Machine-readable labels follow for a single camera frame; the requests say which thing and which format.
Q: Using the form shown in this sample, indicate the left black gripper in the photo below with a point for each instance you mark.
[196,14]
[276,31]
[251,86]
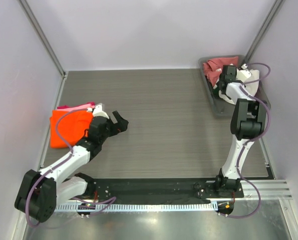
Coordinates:
[120,126]

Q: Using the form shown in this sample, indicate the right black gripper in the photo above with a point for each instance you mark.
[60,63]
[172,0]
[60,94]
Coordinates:
[220,81]

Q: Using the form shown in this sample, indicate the white green raglan t shirt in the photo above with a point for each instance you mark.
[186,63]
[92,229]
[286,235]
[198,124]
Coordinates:
[252,88]

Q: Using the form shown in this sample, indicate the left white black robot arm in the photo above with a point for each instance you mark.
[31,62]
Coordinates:
[42,191]

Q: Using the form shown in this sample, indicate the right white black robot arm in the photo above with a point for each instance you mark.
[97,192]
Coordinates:
[247,125]

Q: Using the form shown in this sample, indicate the salmon pink t shirt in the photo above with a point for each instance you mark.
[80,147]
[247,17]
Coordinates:
[212,68]

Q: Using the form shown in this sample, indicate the grey plastic tray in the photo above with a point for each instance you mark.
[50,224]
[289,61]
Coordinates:
[219,107]

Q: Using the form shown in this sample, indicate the folded light pink t shirt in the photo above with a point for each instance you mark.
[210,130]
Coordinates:
[81,107]

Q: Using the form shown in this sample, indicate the folded orange t shirt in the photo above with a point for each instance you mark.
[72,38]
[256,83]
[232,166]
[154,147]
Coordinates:
[71,127]

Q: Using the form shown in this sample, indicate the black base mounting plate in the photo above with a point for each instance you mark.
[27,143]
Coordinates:
[161,191]

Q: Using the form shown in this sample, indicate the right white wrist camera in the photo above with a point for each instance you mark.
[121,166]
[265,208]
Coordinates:
[244,75]

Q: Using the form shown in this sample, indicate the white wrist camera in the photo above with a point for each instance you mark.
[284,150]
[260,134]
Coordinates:
[98,111]
[244,75]

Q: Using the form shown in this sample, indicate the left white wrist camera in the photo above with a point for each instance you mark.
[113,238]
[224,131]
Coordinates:
[98,111]

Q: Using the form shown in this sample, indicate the right aluminium frame post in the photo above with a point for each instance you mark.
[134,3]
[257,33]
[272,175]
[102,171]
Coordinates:
[273,12]

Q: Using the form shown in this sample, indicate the aluminium frame post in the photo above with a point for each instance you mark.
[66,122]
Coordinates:
[41,35]
[273,12]

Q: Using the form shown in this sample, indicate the white slotted cable duct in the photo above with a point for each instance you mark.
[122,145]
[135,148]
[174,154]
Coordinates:
[76,206]

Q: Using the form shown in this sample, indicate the aluminium front rail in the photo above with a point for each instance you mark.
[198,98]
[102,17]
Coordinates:
[268,189]

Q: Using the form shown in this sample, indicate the left aluminium frame post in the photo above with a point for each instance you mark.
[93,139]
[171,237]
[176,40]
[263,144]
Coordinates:
[41,35]

